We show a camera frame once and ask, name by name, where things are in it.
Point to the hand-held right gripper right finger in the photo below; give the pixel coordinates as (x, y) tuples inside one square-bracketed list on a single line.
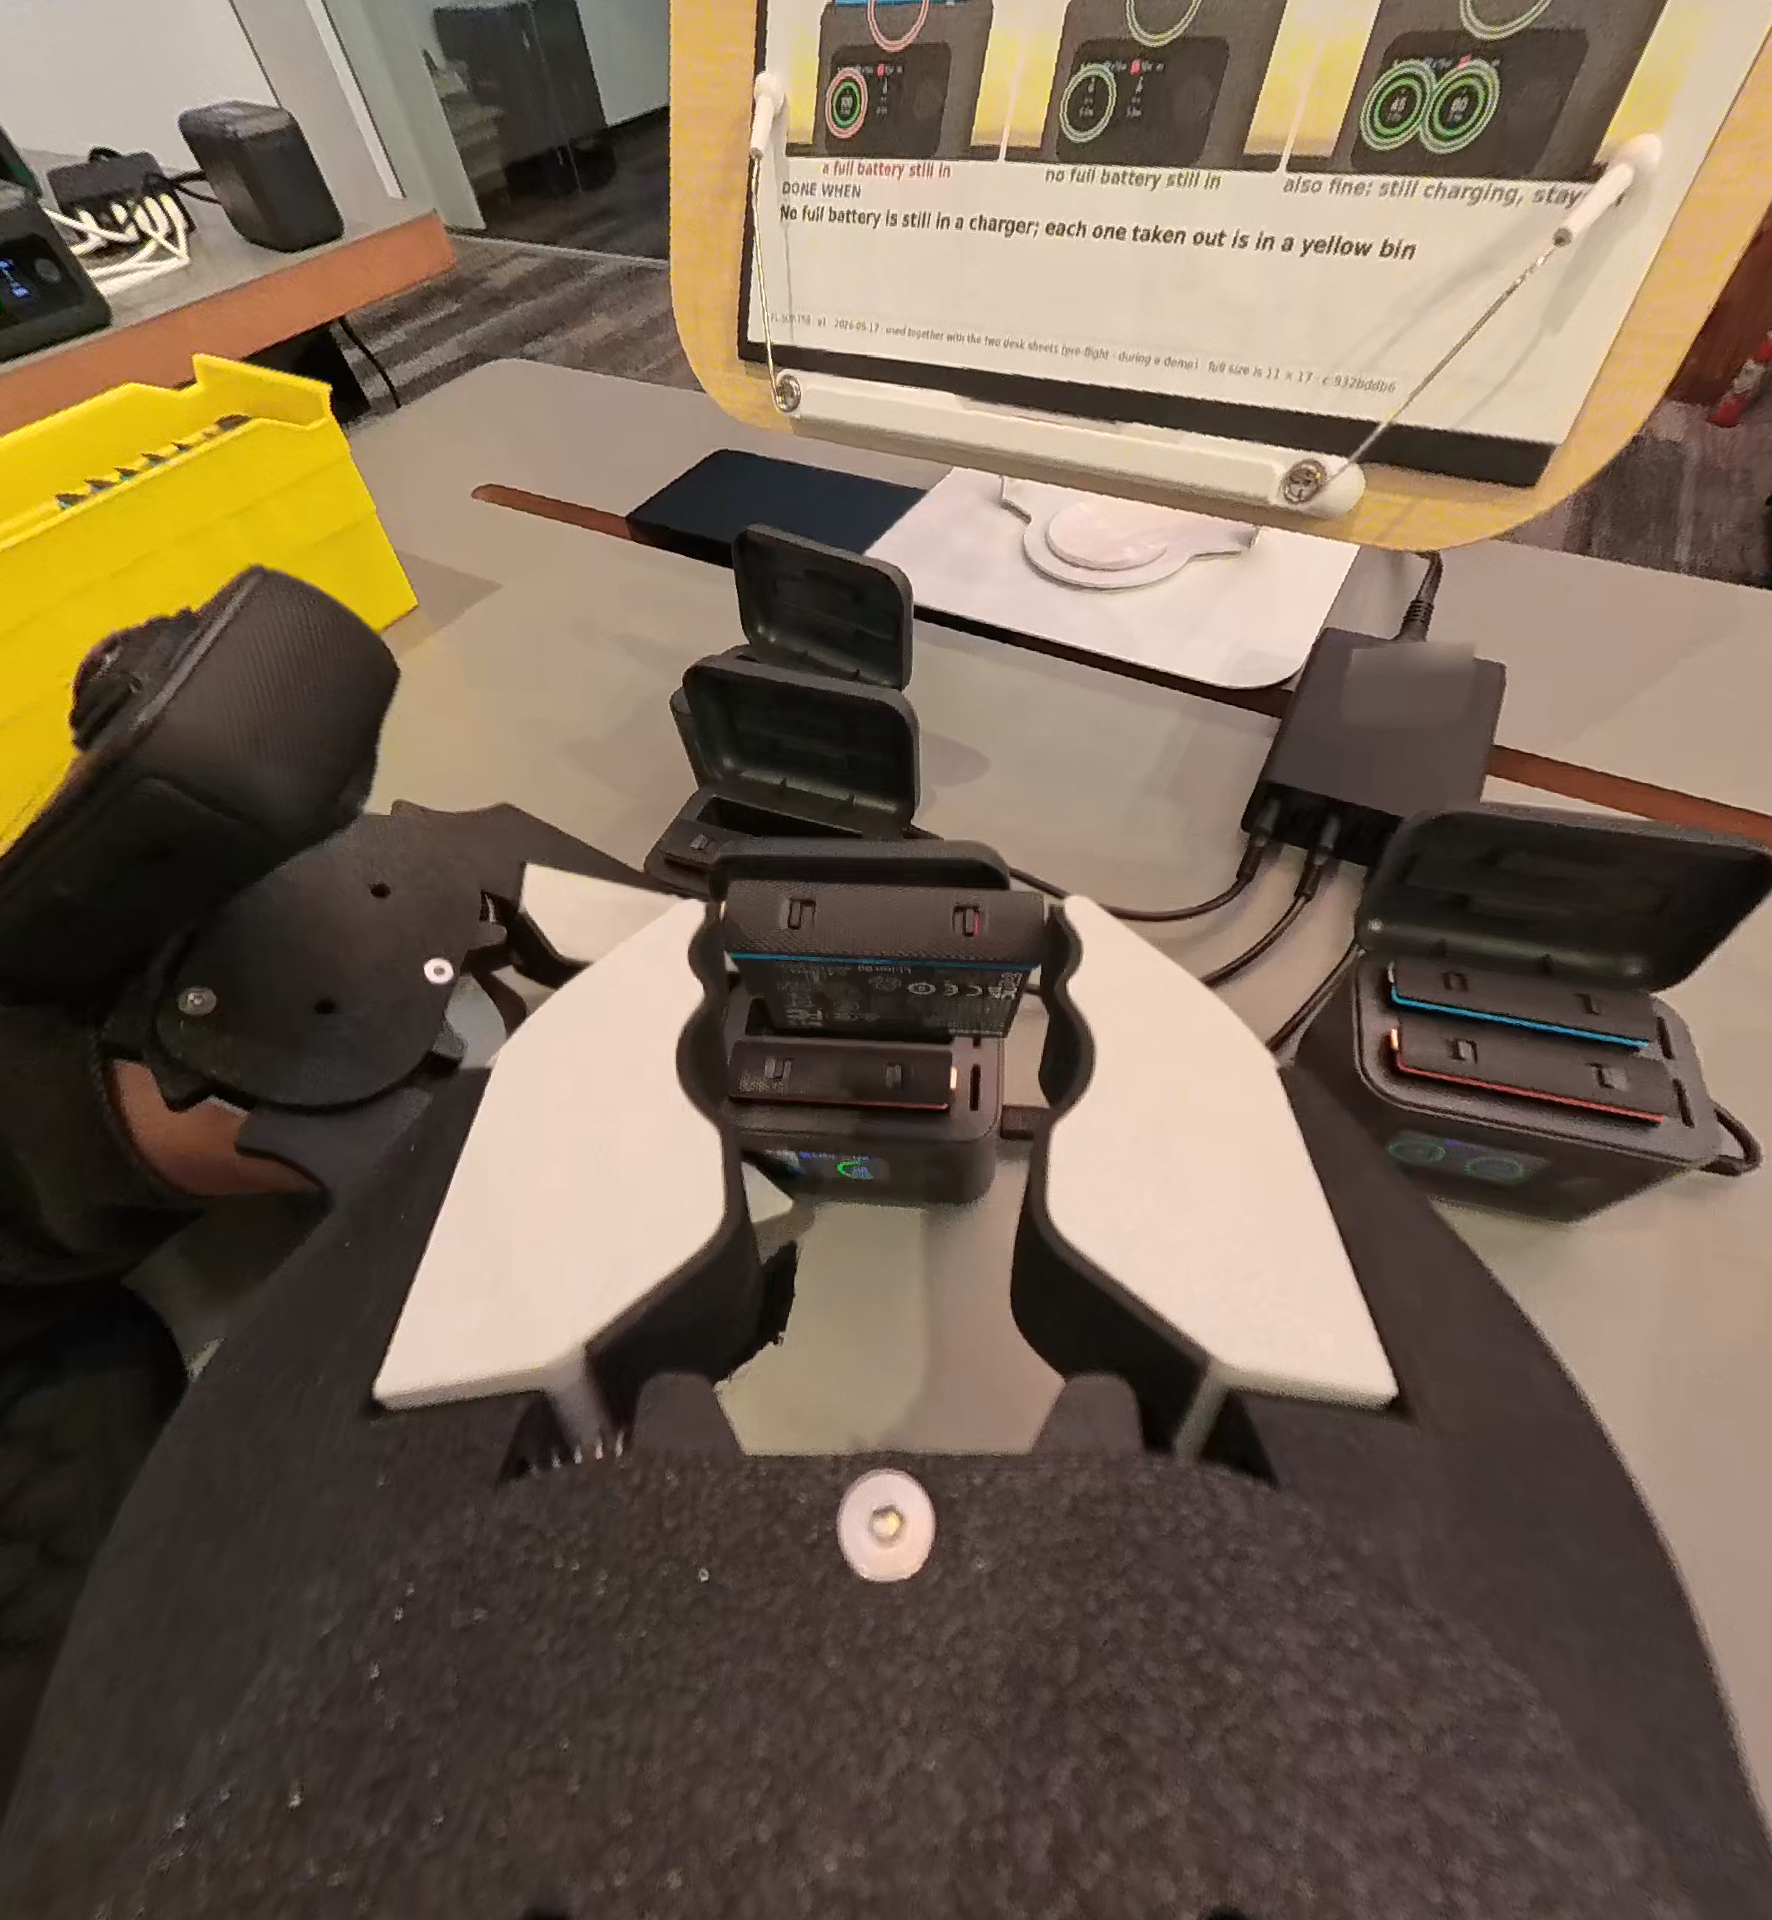
[(1216, 1200)]

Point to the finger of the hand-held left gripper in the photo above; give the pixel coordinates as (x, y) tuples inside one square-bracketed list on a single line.
[(602, 916)]

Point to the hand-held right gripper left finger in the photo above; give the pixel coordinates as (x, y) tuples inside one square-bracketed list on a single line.
[(557, 1200)]

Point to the yellow plastic bin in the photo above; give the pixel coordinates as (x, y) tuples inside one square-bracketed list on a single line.
[(106, 587)]

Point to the black battery charger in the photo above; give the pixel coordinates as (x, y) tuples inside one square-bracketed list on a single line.
[(1577, 886), (948, 1166), (797, 736), (826, 601)]

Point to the red-edged black battery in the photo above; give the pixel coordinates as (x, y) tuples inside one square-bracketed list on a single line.
[(1516, 1072), (857, 1077)]

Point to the black usb hub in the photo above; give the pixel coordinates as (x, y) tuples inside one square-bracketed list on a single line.
[(1382, 721)]

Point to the person's left forearm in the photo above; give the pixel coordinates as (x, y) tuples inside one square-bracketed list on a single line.
[(30, 1156)]

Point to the row of black batteries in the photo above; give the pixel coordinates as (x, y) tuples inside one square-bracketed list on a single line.
[(137, 471)]

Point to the person's left hand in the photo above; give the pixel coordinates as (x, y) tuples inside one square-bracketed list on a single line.
[(213, 1141)]

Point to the grey charger green display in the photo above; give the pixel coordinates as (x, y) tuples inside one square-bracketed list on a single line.
[(2, 301)]

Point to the small black cube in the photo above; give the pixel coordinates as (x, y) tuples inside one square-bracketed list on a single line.
[(264, 177)]

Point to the white stand base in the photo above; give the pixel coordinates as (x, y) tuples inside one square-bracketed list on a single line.
[(1127, 587)]

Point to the black honeycomb pad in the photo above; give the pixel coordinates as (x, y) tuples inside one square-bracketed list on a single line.
[(17, 1531)]

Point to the wooden sign board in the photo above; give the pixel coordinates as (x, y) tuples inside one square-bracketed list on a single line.
[(706, 180)]

